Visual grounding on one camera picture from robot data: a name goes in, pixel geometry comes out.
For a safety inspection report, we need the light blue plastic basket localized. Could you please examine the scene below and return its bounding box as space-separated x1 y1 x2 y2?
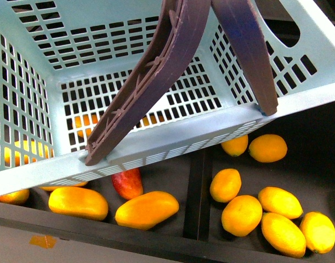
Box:
0 0 335 198

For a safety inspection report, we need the red mango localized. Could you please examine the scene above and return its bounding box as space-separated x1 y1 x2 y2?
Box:
111 168 144 200

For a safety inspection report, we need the yellow lemon under basket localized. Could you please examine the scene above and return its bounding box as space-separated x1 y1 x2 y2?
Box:
221 135 248 157

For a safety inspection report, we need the orange yellow mango centre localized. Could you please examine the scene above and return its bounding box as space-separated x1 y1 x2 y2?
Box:
115 191 179 230

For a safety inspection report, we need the yellow mango front left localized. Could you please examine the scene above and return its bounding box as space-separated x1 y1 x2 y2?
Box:
48 186 109 221

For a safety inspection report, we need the round yellow lemon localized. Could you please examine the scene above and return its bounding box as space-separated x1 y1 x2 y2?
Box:
221 195 263 237

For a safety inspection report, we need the yellow mango far left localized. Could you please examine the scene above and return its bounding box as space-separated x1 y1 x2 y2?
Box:
0 189 30 205

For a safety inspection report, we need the black shelf divider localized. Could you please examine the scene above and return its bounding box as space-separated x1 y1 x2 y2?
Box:
183 149 212 241

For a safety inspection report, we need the orange price label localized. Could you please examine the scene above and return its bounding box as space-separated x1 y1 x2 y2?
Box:
29 235 56 249

